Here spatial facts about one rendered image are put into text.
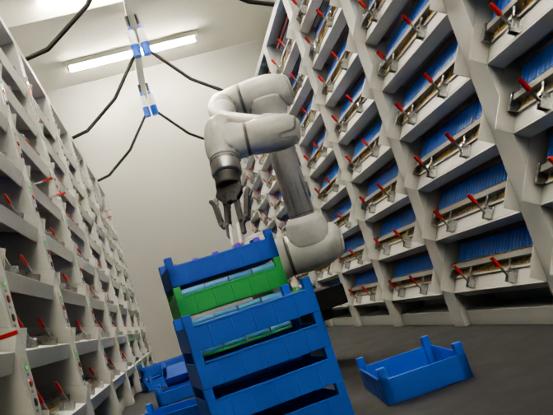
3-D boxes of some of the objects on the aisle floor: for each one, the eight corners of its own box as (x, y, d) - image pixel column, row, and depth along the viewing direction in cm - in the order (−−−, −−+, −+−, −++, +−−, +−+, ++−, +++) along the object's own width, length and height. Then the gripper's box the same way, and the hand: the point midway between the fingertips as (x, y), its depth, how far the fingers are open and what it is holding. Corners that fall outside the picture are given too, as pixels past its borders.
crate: (230, 403, 226) (224, 380, 227) (211, 419, 207) (203, 394, 208) (153, 426, 233) (147, 403, 234) (127, 443, 213) (120, 418, 214)
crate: (364, 389, 173) (355, 358, 174) (436, 364, 175) (426, 334, 176) (388, 406, 143) (375, 370, 144) (474, 376, 145) (462, 341, 146)
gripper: (254, 174, 194) (268, 244, 182) (210, 190, 197) (220, 260, 185) (244, 160, 188) (257, 232, 176) (198, 178, 191) (208, 249, 179)
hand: (237, 235), depth 182 cm, fingers closed, pressing on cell
